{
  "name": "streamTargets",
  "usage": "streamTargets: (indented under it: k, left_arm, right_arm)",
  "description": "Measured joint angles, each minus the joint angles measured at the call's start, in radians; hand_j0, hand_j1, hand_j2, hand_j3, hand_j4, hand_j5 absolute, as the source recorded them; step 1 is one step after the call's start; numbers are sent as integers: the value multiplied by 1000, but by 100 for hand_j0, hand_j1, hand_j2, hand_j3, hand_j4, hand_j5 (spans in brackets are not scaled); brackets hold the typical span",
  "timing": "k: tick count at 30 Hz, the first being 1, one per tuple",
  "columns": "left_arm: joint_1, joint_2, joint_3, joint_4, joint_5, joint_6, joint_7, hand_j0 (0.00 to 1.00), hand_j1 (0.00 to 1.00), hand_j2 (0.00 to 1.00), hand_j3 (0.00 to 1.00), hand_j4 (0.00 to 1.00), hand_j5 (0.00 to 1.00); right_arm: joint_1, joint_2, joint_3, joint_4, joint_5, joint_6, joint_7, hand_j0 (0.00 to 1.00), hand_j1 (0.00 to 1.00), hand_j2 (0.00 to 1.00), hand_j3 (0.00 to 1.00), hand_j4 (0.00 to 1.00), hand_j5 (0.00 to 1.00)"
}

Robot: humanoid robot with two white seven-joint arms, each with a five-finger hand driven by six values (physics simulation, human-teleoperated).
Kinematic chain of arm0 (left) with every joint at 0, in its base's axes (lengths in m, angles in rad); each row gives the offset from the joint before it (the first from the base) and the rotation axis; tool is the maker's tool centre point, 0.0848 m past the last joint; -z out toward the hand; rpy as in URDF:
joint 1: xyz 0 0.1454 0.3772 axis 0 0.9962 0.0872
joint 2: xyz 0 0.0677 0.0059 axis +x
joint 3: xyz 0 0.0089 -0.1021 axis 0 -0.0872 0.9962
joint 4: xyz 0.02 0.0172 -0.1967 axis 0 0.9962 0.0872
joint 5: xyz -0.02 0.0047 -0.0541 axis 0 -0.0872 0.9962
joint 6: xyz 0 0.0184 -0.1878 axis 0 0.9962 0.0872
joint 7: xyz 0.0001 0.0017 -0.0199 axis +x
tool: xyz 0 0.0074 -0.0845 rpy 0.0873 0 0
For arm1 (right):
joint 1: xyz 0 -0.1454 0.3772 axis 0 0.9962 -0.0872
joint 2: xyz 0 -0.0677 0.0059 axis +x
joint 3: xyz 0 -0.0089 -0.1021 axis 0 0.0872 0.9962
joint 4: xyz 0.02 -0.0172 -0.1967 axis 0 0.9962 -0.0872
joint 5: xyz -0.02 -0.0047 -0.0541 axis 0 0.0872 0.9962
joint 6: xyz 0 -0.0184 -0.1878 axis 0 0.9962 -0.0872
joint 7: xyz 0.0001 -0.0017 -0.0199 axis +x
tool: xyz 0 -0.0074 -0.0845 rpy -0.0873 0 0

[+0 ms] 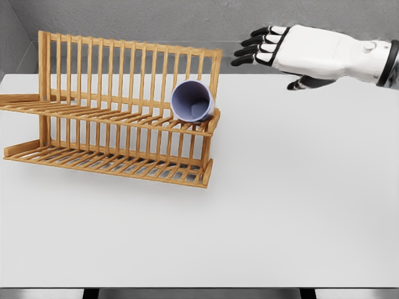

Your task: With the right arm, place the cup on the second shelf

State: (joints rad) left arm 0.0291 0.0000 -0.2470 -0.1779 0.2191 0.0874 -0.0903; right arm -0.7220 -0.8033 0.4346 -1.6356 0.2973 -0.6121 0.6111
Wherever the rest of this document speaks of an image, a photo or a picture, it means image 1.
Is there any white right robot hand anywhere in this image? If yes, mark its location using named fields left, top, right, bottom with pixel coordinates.
left=230, top=24, right=352, bottom=92

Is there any lavender cup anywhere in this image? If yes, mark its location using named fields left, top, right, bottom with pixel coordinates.
left=170, top=80, right=216, bottom=123

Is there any wooden two-tier dish rack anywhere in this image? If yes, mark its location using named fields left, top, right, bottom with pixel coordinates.
left=0, top=30, right=223, bottom=189

